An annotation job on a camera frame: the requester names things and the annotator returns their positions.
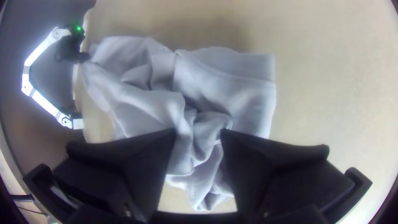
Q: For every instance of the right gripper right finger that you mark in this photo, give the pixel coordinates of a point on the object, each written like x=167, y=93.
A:
x=273, y=174

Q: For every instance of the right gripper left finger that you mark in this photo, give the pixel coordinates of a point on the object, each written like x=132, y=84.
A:
x=124, y=168

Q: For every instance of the grey t-shirt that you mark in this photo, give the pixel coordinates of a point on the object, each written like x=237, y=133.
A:
x=217, y=81

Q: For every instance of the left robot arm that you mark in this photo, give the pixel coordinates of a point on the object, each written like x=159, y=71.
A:
x=41, y=48

